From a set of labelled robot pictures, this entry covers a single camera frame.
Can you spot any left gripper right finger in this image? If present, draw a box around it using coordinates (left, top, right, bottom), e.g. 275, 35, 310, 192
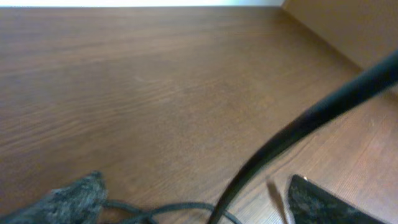
287, 174, 385, 224

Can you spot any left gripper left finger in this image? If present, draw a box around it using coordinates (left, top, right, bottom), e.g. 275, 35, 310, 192
1, 171, 108, 224

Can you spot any black HDMI cable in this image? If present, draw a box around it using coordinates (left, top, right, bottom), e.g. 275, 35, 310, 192
206, 49, 398, 224

